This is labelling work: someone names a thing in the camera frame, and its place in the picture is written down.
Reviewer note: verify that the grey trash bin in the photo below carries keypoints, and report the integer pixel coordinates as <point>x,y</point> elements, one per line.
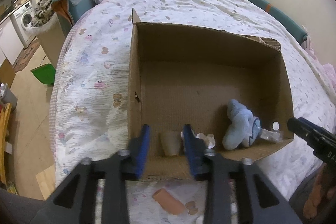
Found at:
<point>7,96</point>

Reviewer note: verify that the orange tan sock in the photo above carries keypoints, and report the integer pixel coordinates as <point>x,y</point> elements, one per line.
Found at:
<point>168,202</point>

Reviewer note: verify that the white soft cloth bundle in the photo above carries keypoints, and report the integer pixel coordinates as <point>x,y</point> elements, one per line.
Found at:
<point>271,136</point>

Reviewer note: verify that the person's right hand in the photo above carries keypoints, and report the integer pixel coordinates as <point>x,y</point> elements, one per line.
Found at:
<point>324,187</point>

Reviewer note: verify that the grey trouser leg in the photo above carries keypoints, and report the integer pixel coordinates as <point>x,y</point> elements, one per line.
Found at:
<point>18,209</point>

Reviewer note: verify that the teal bolster pillow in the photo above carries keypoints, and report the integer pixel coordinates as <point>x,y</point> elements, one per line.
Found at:
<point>291,26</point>

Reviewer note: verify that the pink blanket edge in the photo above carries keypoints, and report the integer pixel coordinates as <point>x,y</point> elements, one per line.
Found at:
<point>327,68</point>

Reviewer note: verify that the flat cardboard sheet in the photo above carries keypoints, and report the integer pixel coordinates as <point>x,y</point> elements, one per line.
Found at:
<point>7,74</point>

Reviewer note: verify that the light blue plush toy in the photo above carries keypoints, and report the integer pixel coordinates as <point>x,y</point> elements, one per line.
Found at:
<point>244,128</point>

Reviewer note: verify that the beige laundry box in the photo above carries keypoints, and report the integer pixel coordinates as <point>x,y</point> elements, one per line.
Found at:
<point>52,36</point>

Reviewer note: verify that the white washing machine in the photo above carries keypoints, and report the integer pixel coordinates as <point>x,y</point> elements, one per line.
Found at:
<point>21,18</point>

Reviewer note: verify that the white kitchen cabinets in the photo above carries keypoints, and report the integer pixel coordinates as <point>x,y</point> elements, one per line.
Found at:
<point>11,44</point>

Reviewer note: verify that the teal orange cushion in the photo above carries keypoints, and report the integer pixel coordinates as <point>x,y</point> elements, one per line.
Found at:
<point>70,11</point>

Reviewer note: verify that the cream ruffled scrunchie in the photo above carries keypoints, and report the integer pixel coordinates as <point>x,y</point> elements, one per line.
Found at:
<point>209,139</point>

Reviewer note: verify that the green plastic bin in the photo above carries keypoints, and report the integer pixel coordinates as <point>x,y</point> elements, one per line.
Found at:
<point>45,74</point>

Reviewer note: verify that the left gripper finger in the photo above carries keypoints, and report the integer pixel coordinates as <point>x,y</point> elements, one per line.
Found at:
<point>311,127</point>
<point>294,126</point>

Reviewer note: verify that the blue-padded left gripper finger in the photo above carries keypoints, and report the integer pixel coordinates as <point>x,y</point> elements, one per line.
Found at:
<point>74,200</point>
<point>257,199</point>

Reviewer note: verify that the yellow red wooden rack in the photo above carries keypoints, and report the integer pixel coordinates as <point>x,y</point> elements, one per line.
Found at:
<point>5,115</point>

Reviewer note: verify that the open cardboard box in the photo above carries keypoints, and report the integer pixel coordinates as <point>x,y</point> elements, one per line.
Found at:
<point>181,74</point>

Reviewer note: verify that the patterned floor rug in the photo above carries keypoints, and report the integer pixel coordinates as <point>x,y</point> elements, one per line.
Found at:
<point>26,55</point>

